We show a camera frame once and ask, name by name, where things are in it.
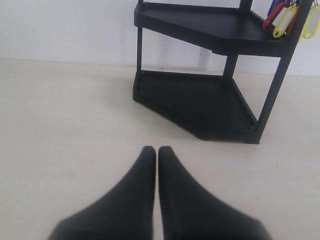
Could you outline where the black two-tier metal rack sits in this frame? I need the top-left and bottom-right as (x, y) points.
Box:
(132, 0), (313, 144)

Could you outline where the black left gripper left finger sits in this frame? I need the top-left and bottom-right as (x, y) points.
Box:
(49, 146), (156, 240)

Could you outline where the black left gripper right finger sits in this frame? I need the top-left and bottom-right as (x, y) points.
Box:
(158, 146), (272, 240)

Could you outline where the colourful key tag bunch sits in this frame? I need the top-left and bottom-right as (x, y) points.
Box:
(262, 0), (320, 40)

